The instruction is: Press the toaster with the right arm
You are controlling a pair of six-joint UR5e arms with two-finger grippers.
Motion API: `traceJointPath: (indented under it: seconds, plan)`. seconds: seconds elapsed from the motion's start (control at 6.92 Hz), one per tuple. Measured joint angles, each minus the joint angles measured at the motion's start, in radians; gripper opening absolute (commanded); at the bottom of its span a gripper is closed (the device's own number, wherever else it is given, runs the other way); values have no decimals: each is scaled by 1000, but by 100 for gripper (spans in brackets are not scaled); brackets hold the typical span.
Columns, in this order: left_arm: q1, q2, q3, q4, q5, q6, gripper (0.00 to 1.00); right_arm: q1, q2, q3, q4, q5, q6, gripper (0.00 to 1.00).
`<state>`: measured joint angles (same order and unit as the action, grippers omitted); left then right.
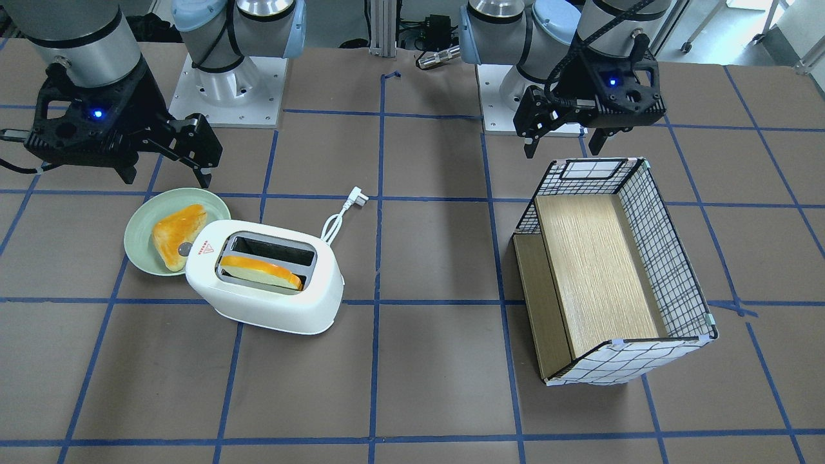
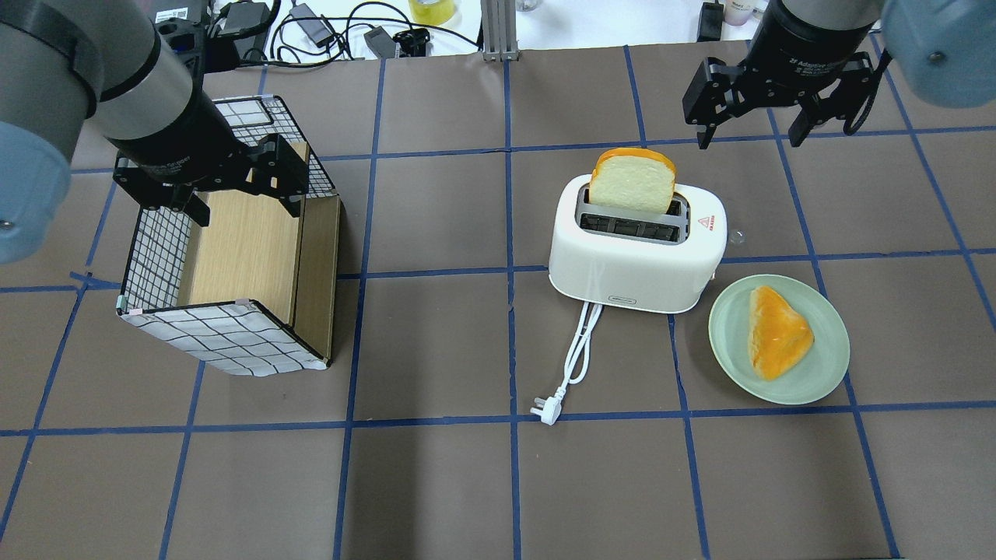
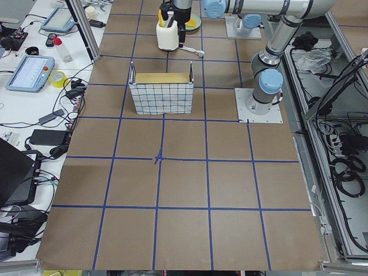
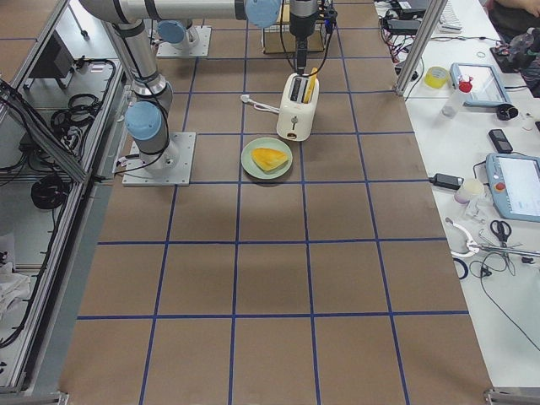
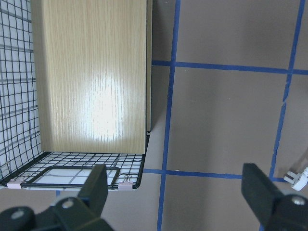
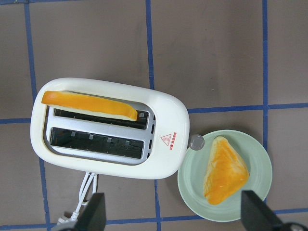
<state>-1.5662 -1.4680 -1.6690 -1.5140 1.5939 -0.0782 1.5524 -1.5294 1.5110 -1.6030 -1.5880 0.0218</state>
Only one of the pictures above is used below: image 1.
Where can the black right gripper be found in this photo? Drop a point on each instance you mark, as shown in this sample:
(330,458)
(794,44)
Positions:
(149,102)

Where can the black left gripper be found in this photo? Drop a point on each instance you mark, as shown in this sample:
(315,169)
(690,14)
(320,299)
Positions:
(575,88)

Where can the white toaster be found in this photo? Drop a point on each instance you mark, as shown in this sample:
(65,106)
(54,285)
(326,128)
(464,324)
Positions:
(309,311)

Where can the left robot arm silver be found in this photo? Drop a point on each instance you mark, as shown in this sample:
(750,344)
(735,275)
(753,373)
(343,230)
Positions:
(544,37)

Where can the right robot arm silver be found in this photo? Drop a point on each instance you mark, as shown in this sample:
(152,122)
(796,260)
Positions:
(95,42)

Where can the bread slice in toaster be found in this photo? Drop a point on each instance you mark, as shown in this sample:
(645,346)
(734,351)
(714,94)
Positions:
(259,271)

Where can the bread slice on plate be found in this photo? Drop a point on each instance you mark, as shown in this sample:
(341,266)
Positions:
(172,231)

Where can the green plate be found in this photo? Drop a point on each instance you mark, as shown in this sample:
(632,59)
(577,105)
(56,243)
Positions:
(138,236)

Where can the grid pattern fabric basket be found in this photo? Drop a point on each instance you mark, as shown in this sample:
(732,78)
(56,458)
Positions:
(610,291)

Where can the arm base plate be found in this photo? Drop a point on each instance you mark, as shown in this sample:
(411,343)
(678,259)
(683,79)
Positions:
(249,96)
(500,87)

